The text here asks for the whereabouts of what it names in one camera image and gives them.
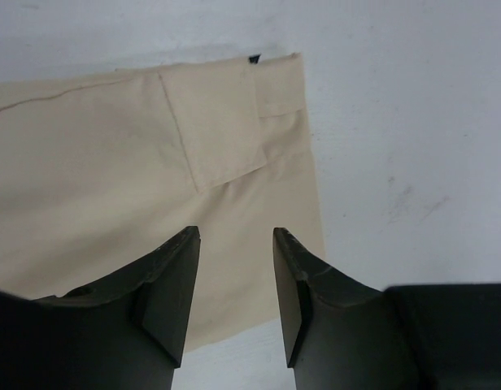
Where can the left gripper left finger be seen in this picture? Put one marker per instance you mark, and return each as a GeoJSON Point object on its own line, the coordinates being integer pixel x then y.
{"type": "Point", "coordinates": [125, 330]}

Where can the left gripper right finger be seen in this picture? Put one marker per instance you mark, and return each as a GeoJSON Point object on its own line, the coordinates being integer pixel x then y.
{"type": "Point", "coordinates": [341, 334]}

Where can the beige trousers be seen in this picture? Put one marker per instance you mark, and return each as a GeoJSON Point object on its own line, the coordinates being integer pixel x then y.
{"type": "Point", "coordinates": [99, 170]}

